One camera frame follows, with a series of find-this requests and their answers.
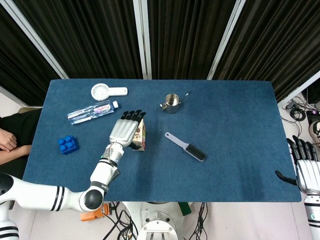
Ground snack box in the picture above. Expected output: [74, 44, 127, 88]
[131, 118, 148, 153]

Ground tangle of black floor cables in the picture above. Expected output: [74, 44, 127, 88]
[281, 96, 320, 126]

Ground black cables beside robot base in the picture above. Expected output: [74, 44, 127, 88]
[104, 201, 139, 240]

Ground seated person in black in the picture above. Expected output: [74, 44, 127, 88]
[0, 108, 43, 180]

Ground clear plastic water bottle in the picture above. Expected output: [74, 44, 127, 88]
[66, 99, 120, 126]

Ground stainless steel cup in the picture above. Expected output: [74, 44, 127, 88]
[159, 93, 181, 115]

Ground grey brush with black bristles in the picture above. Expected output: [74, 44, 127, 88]
[164, 131, 207, 163]

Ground dark green flat object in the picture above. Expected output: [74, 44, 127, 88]
[177, 202, 192, 216]

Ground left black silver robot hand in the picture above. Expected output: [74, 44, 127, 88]
[109, 109, 147, 151]

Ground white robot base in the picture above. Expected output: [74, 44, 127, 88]
[123, 201, 193, 240]

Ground white and black shoe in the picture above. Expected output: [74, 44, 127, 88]
[309, 120, 320, 144]

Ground black pleated curtain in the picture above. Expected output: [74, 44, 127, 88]
[147, 0, 237, 80]
[0, 4, 61, 106]
[214, 0, 320, 103]
[13, 0, 144, 80]

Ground blue toy building block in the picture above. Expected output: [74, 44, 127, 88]
[57, 134, 80, 156]

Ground blue felt table cloth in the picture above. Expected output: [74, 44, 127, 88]
[17, 79, 302, 203]

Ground white aluminium frame post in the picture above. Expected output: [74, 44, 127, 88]
[277, 71, 320, 108]
[132, 0, 153, 80]
[206, 0, 247, 81]
[1, 0, 70, 80]

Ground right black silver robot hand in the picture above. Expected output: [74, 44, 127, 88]
[274, 135, 320, 195]

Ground white handheld fan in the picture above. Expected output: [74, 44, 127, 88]
[90, 83, 129, 101]

